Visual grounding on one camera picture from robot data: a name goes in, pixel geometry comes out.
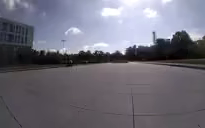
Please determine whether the row of dark trees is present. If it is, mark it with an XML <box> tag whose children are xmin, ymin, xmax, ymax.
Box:
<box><xmin>16</xmin><ymin>29</ymin><xmax>205</xmax><ymax>66</ymax></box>

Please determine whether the grey glass-fronted building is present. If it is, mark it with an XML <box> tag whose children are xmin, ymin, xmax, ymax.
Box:
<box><xmin>0</xmin><ymin>14</ymin><xmax>35</xmax><ymax>66</ymax></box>

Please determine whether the pale concrete slab plaza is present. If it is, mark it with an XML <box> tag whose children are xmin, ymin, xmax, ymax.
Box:
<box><xmin>0</xmin><ymin>61</ymin><xmax>205</xmax><ymax>128</ymax></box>

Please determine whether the dark ground strip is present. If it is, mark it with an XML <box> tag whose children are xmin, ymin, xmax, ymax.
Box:
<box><xmin>0</xmin><ymin>63</ymin><xmax>69</xmax><ymax>75</ymax></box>

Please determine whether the tall lamp pole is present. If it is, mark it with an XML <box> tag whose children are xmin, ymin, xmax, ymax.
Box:
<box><xmin>60</xmin><ymin>39</ymin><xmax>67</xmax><ymax>56</ymax></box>

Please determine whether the dark kerb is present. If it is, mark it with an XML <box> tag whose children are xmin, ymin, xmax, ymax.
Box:
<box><xmin>136</xmin><ymin>61</ymin><xmax>205</xmax><ymax>72</ymax></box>

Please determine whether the grass strip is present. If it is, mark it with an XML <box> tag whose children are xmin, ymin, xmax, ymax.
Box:
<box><xmin>146</xmin><ymin>58</ymin><xmax>205</xmax><ymax>67</ymax></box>

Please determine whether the tall slim tower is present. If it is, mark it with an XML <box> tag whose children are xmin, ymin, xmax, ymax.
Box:
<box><xmin>152</xmin><ymin>31</ymin><xmax>157</xmax><ymax>45</ymax></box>

